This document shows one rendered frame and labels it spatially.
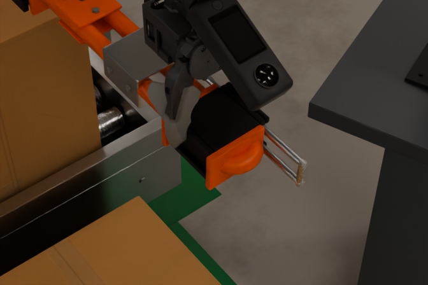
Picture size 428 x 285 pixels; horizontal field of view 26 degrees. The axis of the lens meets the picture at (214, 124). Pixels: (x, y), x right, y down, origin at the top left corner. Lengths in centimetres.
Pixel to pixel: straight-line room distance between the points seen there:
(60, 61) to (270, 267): 96
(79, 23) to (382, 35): 92
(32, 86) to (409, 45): 74
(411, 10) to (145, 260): 74
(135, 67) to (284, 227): 149
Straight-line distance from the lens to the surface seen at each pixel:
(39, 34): 162
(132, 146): 185
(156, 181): 198
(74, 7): 112
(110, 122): 199
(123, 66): 104
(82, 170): 181
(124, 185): 192
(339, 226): 250
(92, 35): 109
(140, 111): 193
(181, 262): 175
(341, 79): 178
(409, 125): 172
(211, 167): 95
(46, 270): 176
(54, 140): 180
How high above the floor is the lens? 198
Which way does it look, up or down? 47 degrees down
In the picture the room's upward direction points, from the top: straight up
